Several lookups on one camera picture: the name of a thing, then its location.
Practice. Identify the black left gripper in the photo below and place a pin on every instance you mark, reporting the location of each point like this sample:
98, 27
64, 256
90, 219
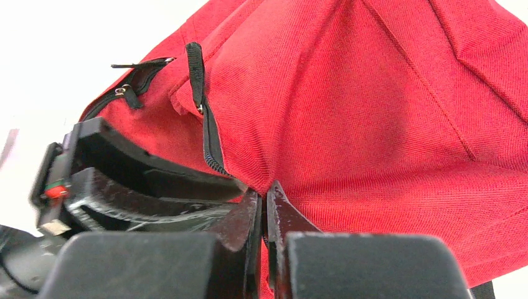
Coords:
126, 189

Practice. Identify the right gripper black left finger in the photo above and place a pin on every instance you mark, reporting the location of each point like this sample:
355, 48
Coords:
222, 262

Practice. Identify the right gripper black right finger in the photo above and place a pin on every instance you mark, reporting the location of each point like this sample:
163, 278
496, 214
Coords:
305, 262

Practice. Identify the red student backpack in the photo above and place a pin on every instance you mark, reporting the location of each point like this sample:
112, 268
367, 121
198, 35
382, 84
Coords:
402, 117

